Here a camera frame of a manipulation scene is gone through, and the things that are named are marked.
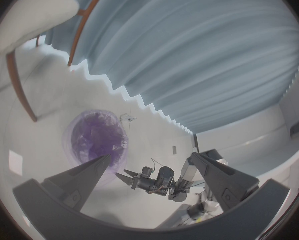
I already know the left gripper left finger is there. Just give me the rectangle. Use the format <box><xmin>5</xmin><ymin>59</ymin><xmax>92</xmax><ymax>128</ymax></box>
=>
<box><xmin>43</xmin><ymin>154</ymin><xmax>112</xmax><ymax>212</ymax></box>

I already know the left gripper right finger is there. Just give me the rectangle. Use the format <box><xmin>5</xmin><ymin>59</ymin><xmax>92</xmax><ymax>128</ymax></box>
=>
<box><xmin>190</xmin><ymin>152</ymin><xmax>260</xmax><ymax>211</ymax></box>

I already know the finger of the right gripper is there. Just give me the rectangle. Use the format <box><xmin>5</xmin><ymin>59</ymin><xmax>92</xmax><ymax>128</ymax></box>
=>
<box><xmin>124</xmin><ymin>169</ymin><xmax>140</xmax><ymax>179</ymax></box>
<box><xmin>115</xmin><ymin>172</ymin><xmax>134</xmax><ymax>187</ymax></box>

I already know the white printed wrapper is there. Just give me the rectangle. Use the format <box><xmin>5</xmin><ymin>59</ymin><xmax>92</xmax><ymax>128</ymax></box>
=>
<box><xmin>119</xmin><ymin>112</ymin><xmax>138</xmax><ymax>124</ymax></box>

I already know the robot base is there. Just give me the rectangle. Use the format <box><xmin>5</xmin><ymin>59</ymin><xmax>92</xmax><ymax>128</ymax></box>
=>
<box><xmin>156</xmin><ymin>189</ymin><xmax>227</xmax><ymax>231</ymax></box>

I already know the white trash bin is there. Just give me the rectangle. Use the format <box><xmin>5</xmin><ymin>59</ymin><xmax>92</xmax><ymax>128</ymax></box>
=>
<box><xmin>63</xmin><ymin>110</ymin><xmax>128</xmax><ymax>178</ymax></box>

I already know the pale blue curtain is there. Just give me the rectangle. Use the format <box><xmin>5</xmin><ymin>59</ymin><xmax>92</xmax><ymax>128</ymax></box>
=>
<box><xmin>38</xmin><ymin>0</ymin><xmax>299</xmax><ymax>136</ymax></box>

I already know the white cushioned wooden chair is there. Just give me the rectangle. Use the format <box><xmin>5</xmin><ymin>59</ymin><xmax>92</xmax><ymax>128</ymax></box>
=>
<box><xmin>0</xmin><ymin>0</ymin><xmax>113</xmax><ymax>122</ymax></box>

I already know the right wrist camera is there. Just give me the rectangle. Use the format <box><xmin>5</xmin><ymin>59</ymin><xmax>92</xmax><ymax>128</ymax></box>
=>
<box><xmin>141</xmin><ymin>166</ymin><xmax>157</xmax><ymax>179</ymax></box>

